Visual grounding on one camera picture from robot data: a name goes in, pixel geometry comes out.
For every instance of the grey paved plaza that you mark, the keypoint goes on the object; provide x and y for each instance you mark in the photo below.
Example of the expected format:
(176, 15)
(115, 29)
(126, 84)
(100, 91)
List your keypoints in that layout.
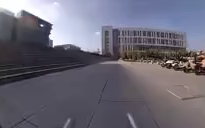
(116, 90)

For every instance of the low flat building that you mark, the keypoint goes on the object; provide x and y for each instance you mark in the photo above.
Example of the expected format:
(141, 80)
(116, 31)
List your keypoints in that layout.
(68, 47)

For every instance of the row of trees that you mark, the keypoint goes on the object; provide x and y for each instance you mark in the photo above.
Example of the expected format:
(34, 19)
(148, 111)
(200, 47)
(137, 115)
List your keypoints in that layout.
(150, 54)

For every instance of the large pale building with windows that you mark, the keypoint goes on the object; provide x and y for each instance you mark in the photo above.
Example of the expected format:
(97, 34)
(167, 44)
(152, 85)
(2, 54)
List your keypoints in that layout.
(146, 36)

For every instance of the wide stone steps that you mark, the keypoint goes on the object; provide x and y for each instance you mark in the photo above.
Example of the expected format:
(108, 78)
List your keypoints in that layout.
(40, 65)

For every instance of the robot's own part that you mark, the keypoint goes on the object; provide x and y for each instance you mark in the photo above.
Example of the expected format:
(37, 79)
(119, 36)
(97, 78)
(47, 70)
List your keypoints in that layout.
(66, 123)
(131, 120)

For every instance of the dark blocky building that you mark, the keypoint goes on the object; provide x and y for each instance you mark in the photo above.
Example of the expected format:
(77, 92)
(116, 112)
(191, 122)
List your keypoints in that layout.
(30, 31)

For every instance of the row of parked scooters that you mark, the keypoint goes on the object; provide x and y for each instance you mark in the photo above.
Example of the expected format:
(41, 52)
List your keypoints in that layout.
(183, 63)

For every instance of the rectangular ground cover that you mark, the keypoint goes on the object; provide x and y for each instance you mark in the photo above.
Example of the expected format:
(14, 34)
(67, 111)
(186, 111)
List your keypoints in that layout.
(185, 93)

